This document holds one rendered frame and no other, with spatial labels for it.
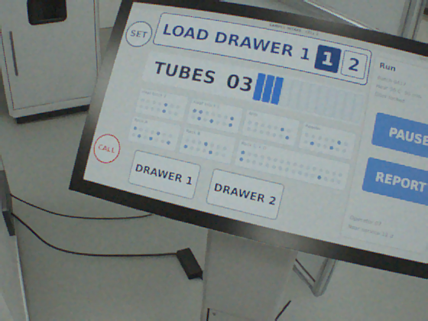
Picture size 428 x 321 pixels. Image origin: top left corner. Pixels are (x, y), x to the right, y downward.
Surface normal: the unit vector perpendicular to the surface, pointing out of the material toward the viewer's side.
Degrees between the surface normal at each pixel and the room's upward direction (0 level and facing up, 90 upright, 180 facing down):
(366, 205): 50
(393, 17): 90
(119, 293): 0
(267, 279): 90
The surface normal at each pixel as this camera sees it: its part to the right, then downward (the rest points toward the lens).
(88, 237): 0.08, -0.81
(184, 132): -0.16, -0.10
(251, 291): -0.28, 0.55
